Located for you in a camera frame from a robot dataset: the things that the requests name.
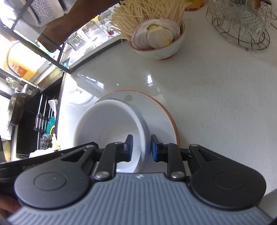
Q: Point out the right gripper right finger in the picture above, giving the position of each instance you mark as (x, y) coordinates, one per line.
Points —
(173, 156)

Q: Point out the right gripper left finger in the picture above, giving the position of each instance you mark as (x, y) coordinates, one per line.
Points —
(108, 158)

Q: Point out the large leaf-pattern white bowl plate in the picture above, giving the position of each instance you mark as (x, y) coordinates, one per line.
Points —
(157, 117)

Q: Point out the white ceramic bowl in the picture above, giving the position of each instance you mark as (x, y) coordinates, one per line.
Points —
(111, 121)

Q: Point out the light blue plastic bowl front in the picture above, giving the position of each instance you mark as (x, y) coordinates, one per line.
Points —
(145, 146)

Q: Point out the chrome kitchen faucet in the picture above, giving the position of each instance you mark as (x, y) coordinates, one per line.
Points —
(20, 86)

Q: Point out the person's left hand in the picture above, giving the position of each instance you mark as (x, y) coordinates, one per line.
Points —
(8, 205)

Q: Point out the green sunflower silicone mat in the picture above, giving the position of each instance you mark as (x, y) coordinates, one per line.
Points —
(50, 129)

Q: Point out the sink drying rack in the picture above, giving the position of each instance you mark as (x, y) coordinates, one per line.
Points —
(43, 115)

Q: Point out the stainless steel pot in sink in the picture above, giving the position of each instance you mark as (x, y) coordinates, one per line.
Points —
(15, 109)

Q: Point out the white rice spoon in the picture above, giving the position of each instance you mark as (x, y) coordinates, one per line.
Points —
(53, 105)

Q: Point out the bowl with onion and mushrooms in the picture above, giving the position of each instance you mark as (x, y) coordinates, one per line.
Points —
(157, 39)

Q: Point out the orange detergent bottle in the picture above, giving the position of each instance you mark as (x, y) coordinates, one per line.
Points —
(21, 59)

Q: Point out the drinking glass on tray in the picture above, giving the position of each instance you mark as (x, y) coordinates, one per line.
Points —
(94, 33)
(105, 21)
(75, 41)

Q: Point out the red-lid plastic jar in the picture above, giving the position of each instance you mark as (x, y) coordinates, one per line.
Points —
(194, 5)

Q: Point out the dark wooden cutting board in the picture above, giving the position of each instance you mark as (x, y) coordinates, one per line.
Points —
(58, 31)

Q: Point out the wire rack with glass cups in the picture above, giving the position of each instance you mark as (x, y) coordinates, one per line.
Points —
(243, 23)

